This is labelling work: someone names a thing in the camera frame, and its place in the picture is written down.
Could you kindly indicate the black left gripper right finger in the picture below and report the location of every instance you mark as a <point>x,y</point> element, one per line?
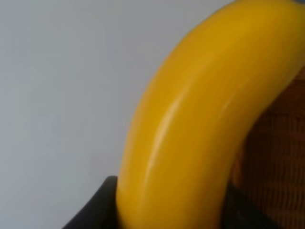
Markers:
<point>240,213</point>

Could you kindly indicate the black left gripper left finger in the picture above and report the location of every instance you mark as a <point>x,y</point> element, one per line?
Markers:
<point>101,211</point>

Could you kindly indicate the yellow banana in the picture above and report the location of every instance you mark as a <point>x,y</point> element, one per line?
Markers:
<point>199,107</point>

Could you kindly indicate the brown wicker basket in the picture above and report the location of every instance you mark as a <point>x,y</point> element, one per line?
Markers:
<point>270,169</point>

